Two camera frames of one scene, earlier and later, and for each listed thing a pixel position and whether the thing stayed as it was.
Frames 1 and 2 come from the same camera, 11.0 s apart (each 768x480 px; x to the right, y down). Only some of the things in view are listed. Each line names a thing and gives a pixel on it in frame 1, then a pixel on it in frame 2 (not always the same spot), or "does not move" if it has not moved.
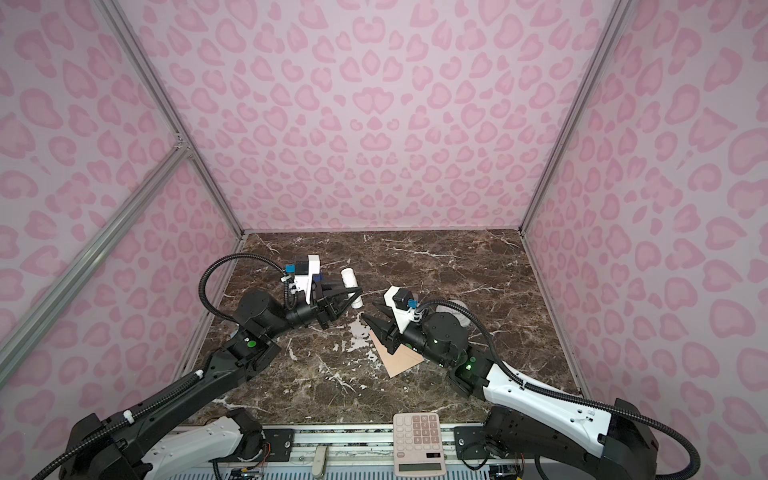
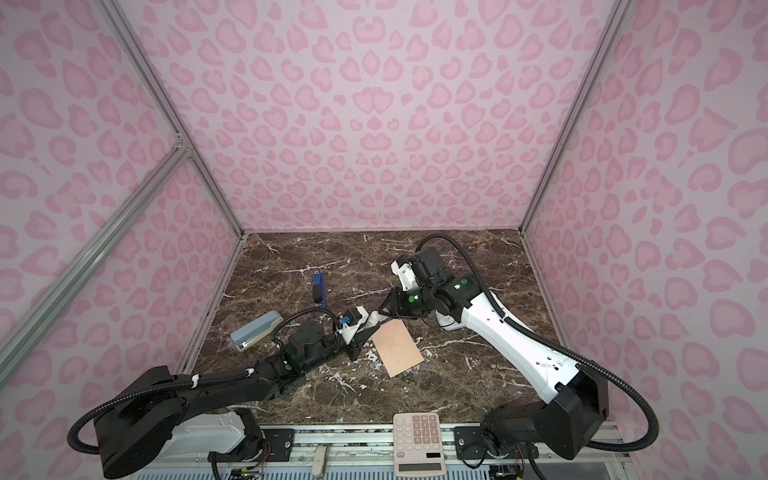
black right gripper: x=388 y=336 to x=400 y=305
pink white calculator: x=417 y=445 does not move
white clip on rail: x=319 y=461 does not move
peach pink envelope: x=401 y=360 does not move
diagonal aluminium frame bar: x=24 y=330 does not move
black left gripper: x=326 y=310 to x=358 y=343
